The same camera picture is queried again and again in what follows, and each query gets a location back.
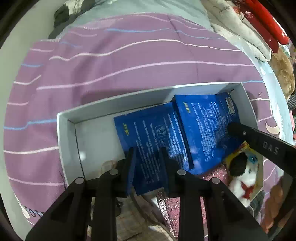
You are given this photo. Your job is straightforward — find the white plush dog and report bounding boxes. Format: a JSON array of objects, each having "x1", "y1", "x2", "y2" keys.
[{"x1": 228, "y1": 151, "x2": 258, "y2": 207}]

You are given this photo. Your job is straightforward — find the yellow QR code packet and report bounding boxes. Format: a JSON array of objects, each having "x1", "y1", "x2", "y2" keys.
[{"x1": 224, "y1": 142, "x2": 263, "y2": 203}]

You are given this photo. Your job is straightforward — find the red folded quilt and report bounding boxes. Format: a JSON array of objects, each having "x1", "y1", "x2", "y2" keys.
[{"x1": 232, "y1": 0, "x2": 289, "y2": 53}]

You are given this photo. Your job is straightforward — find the green plaid cloth pouch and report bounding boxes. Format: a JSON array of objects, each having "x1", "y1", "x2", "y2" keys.
[{"x1": 246, "y1": 190, "x2": 265, "y2": 218}]

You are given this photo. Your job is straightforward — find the white cardboard box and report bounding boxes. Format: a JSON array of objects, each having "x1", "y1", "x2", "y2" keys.
[{"x1": 57, "y1": 82, "x2": 258, "y2": 184}]

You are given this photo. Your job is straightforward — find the person's hand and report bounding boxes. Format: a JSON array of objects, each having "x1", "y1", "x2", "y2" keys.
[{"x1": 261, "y1": 177, "x2": 284, "y2": 233}]

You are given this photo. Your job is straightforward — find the black white crumpled cloth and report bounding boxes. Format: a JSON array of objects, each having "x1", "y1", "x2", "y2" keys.
[{"x1": 54, "y1": 0, "x2": 96, "y2": 28}]

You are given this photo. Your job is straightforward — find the grey pillow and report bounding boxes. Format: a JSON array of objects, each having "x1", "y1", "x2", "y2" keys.
[{"x1": 48, "y1": 0, "x2": 213, "y2": 39}]

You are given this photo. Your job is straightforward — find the pink glitter sponge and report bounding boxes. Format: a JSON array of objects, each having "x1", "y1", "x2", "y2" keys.
[{"x1": 157, "y1": 163, "x2": 229, "y2": 236}]

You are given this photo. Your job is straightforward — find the purple striped bed sheet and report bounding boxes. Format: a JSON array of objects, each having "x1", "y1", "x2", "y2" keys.
[{"x1": 4, "y1": 13, "x2": 280, "y2": 225}]

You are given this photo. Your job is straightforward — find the beige plaid cloth pouch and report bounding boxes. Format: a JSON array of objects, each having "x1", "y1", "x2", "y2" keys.
[{"x1": 116, "y1": 190, "x2": 175, "y2": 240}]

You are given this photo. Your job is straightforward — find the blue foil packet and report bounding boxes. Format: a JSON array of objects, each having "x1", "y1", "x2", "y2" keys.
[
  {"x1": 173, "y1": 92, "x2": 241, "y2": 175},
  {"x1": 113, "y1": 102, "x2": 194, "y2": 195}
]

